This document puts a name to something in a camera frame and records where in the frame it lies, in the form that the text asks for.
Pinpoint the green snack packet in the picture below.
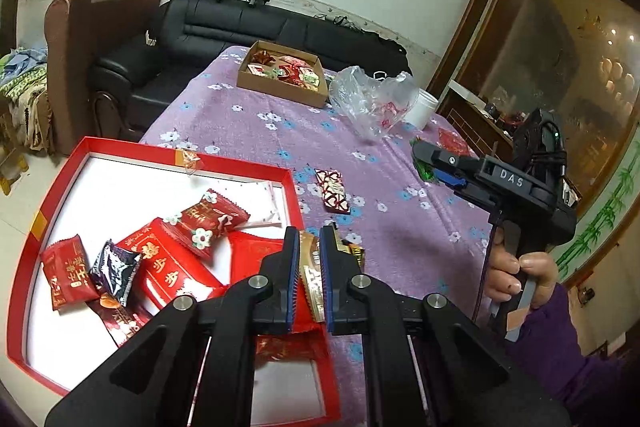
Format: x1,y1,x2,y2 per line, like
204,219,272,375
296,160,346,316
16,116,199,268
410,137,441,182

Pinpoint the small red snack packet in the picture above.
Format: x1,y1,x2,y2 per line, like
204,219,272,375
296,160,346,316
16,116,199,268
40,234,101,312

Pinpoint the wooden display cabinet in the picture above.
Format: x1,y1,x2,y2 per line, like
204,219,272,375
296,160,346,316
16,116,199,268
427,0,640,258

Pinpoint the pile of folded blankets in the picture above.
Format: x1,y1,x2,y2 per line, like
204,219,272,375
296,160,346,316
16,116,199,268
0,48,51,152

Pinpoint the maroon nut snack packet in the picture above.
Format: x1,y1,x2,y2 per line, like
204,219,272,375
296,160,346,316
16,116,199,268
85,292,151,348

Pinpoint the black leather sofa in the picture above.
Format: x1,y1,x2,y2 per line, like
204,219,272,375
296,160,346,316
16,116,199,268
90,0,413,142

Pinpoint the gold brown snack packet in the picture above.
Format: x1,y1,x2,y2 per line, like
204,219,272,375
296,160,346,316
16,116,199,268
299,229,366,323

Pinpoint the wooden stool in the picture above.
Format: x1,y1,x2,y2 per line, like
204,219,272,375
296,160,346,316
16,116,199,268
0,142,28,196

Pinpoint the red white patterned snack packet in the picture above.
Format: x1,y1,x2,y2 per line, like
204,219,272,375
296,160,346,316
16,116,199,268
314,168,352,214

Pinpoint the red white-flower snack packet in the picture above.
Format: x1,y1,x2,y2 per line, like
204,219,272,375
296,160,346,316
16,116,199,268
162,188,251,263

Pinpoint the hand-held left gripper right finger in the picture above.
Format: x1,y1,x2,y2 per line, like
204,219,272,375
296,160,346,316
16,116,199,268
319,224,571,427

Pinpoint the large red snack packet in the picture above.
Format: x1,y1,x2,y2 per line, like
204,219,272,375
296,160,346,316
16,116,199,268
116,217,228,310

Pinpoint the brown armchair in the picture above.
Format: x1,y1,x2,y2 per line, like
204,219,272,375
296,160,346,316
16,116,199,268
44,0,165,156

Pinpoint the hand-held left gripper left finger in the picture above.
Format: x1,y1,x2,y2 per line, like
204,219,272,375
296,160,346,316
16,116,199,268
45,226,301,427

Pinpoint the glossy red snack packet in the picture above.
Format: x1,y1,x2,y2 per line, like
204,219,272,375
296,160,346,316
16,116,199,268
227,231,328,334

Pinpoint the pale pink snack packet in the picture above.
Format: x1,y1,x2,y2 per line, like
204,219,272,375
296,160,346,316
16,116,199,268
235,181,282,228

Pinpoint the green bamboo wall decal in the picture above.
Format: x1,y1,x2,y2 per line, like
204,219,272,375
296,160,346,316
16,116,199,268
555,152,640,283

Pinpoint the red gift box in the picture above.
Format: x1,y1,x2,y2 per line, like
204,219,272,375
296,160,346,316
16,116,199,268
7,136,346,427

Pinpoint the pile of assorted wrapped candies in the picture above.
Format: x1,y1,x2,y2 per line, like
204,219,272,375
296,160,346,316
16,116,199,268
247,48,323,85

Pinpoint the white plastic jar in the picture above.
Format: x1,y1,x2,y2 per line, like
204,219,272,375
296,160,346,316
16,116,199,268
402,88,440,130

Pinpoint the dark red gold-print packet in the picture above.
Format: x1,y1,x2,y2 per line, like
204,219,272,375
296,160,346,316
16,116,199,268
255,332,326,363

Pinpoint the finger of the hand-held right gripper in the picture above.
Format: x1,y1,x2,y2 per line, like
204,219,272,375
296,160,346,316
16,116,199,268
411,141,482,174
434,167,475,204

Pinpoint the brown cardboard box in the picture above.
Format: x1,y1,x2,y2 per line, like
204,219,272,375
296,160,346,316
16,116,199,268
236,40,328,109

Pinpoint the purple floral tablecloth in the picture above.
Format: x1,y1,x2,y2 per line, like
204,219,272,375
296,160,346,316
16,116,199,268
137,44,501,427

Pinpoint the person's right forearm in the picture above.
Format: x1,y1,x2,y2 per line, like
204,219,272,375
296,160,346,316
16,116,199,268
505,282,631,427

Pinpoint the person's right hand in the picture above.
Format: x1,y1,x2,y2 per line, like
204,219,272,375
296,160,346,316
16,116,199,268
484,239,558,313

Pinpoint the clear plastic bag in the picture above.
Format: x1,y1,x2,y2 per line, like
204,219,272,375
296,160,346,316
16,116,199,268
327,66,421,140

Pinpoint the dark purple snack packet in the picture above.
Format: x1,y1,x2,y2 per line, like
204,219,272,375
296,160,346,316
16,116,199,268
89,239,143,308

